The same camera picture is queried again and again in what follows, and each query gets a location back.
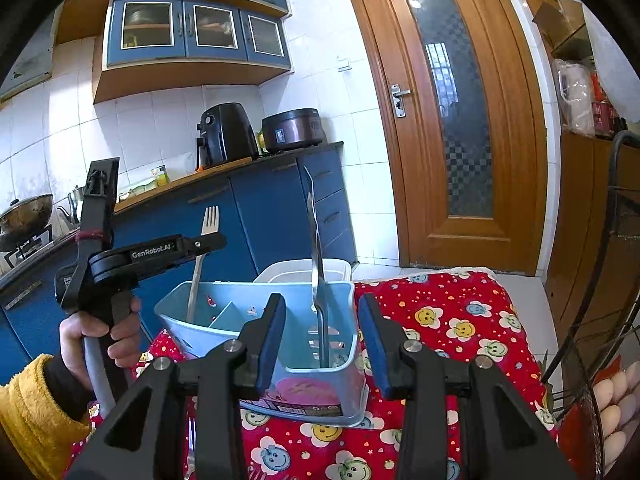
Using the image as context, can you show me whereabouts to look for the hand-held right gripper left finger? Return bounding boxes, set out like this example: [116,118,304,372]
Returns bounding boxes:
[65,292,287,480]

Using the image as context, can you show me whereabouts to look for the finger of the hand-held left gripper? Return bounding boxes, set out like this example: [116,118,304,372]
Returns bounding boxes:
[181,232,227,261]

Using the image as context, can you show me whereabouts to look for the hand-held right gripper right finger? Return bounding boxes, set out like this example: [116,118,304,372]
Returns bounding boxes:
[357,292,581,480]

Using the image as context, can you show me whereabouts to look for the wooden fork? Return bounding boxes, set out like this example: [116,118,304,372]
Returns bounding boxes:
[186,206,221,323]

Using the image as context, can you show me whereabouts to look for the blue plastic utensil holder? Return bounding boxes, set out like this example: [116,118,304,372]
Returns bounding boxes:
[154,280,369,428]

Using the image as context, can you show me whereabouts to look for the steel tongs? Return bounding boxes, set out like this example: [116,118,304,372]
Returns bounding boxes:
[302,166,342,367]

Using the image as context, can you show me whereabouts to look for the person's left hand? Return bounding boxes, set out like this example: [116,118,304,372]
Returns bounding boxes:
[59,296,143,371]

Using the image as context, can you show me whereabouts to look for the metal kettle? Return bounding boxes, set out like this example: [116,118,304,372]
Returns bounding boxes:
[56,186,87,227]

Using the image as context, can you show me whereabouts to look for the metal wok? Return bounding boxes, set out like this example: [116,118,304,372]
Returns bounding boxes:
[0,193,55,252]

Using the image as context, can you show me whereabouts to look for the blue kitchen base cabinet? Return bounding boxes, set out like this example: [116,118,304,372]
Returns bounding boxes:
[0,141,359,386]

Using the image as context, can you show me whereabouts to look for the white plastic container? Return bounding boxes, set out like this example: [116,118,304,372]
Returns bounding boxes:
[252,258,354,286]

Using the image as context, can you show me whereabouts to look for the red flower printed blanket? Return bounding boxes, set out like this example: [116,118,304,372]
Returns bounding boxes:
[65,267,561,480]

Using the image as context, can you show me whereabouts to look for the black air fryer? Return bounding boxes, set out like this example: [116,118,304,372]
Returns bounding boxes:
[196,102,260,169]

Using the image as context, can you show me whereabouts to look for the dark rice cooker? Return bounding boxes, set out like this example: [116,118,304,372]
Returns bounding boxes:
[261,108,329,155]

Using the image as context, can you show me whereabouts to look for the range hood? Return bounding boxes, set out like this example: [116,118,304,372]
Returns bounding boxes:
[0,10,56,104]

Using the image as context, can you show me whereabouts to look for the wooden door with glass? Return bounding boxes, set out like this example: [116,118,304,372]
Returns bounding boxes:
[340,0,561,277]

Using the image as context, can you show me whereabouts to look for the wooden shelf cabinet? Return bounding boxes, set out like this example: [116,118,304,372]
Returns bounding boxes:
[504,0,640,343]

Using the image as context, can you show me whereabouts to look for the pile of eggs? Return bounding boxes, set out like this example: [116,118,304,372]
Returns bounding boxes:
[595,359,640,477]

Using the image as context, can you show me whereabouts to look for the white plastic bag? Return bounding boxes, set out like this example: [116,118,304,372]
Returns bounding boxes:
[552,59,597,137]

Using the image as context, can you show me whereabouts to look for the red boxes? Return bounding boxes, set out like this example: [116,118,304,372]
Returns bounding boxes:
[590,72,620,139]

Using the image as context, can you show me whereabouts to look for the cardboard box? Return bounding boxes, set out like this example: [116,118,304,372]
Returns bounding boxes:
[531,0,589,49]

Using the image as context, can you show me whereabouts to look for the blue glass-door wall cabinet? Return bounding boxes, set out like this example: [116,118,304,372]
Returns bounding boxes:
[92,0,294,106]

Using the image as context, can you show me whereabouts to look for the metal door handle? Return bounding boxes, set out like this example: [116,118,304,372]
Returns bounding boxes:
[390,82,412,120]

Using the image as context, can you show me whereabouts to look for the black wire basket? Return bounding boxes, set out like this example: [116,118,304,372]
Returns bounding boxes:
[541,130,640,480]

